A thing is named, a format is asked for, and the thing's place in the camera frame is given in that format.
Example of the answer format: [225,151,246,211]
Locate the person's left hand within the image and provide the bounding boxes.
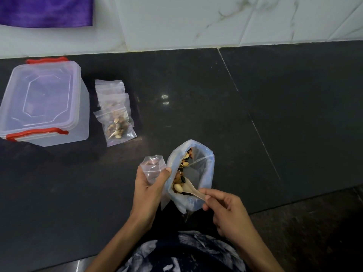
[131,165,172,228]

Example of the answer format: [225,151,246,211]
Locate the person's right hand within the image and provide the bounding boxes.
[199,189,253,247]

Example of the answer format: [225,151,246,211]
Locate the small clear zip bag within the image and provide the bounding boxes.
[98,93,134,128]
[140,155,167,186]
[95,79,126,108]

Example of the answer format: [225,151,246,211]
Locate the beige spoon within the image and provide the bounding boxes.
[181,176,207,201]

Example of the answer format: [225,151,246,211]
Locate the person's right forearm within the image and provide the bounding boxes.
[234,233,285,272]

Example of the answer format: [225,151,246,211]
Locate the person's left forearm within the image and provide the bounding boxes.
[85,216,156,272]

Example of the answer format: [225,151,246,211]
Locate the mixed nuts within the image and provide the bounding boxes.
[172,148,195,195]

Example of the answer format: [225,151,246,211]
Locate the large clear plastic bag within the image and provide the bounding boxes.
[160,139,215,215]

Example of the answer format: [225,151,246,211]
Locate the dark patterned garment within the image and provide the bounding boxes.
[117,231,248,272]

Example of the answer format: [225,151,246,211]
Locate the small zip bag with nuts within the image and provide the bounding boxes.
[94,106,137,148]

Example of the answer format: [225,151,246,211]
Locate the red container latch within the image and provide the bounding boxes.
[26,57,69,64]
[6,127,69,142]

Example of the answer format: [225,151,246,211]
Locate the clear plastic storage container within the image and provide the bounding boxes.
[0,57,90,147]

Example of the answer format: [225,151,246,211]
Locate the purple cloth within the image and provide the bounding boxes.
[0,0,94,28]

